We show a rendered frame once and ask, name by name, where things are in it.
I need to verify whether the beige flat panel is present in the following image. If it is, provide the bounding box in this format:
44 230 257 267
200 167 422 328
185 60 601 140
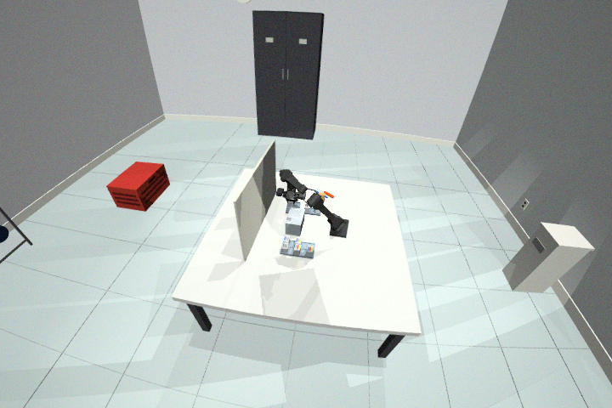
233 139 276 261

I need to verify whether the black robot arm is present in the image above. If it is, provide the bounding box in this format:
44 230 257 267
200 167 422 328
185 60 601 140
279 169 346 233

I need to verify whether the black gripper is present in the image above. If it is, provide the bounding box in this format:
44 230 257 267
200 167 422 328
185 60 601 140
276 186 306 200

